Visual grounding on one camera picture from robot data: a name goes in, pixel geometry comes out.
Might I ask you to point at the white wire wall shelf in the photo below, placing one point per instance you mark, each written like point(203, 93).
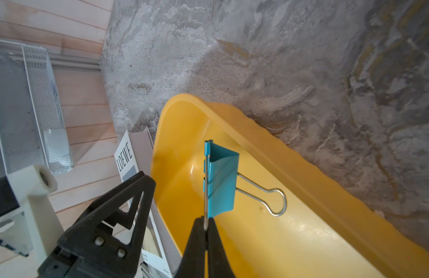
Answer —
point(32, 127)

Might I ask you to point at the yellow plastic storage box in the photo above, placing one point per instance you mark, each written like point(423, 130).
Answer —
point(289, 219)

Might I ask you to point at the LOEWE magazine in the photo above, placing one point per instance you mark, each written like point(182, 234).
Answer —
point(134, 154)

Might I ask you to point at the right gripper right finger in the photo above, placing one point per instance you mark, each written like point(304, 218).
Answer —
point(204, 255)

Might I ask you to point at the teal binder clip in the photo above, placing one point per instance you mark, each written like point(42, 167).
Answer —
point(221, 172)

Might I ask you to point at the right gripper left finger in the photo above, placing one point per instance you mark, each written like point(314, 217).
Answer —
point(106, 240)

